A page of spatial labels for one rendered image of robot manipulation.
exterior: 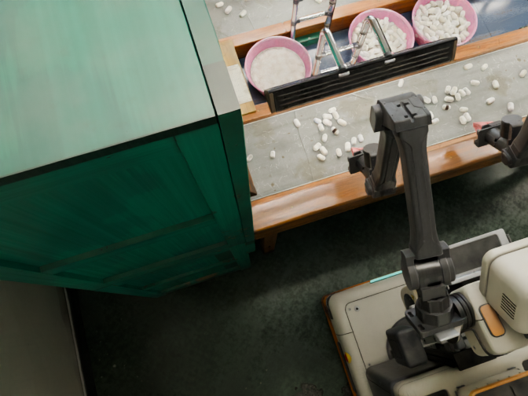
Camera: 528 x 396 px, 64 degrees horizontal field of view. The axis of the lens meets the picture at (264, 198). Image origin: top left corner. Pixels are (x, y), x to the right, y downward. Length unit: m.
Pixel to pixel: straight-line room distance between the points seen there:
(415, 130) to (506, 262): 0.35
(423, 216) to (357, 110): 0.82
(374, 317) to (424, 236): 1.06
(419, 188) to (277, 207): 0.68
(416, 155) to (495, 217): 1.72
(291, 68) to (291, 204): 0.57
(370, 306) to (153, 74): 1.65
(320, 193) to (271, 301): 0.86
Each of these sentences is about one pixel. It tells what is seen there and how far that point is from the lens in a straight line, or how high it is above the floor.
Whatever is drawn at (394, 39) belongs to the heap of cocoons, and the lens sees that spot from 1.93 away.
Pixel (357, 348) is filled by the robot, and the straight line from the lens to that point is 2.01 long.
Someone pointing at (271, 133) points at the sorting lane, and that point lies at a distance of 1.63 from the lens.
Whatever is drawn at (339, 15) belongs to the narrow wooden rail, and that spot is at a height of 0.76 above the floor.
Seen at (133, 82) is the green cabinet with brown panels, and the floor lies 1.79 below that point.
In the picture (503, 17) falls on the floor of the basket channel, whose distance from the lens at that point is 2.25.
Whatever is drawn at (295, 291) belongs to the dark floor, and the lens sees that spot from 2.24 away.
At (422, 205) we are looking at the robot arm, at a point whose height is 1.36.
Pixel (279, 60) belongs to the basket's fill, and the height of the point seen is 0.74.
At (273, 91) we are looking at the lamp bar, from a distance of 1.29.
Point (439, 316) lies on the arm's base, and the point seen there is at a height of 1.23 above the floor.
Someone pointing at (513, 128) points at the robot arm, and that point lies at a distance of 1.50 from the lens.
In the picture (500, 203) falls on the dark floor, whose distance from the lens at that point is 2.66.
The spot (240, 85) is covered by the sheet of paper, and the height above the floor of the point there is 0.78.
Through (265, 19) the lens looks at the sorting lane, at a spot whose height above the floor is 0.74.
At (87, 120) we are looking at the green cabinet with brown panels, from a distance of 0.53.
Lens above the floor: 2.23
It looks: 75 degrees down
